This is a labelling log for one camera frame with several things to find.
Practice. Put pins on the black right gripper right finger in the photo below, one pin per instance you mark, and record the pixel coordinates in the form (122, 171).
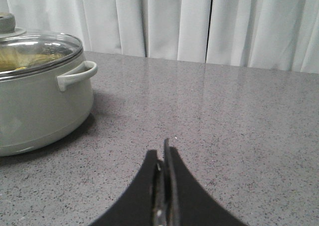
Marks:
(189, 203)

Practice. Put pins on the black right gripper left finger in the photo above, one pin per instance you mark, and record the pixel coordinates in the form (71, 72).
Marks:
(135, 206)

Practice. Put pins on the glass pot lid with knob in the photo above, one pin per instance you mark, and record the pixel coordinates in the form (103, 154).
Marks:
(36, 42)

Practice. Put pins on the yellow corn cob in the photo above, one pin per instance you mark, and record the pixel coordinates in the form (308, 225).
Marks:
(11, 59)

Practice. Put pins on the pale green electric cooking pot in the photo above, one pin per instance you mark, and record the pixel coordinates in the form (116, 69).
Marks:
(41, 108)

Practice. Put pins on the white curtain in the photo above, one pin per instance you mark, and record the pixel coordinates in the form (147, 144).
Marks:
(273, 34)

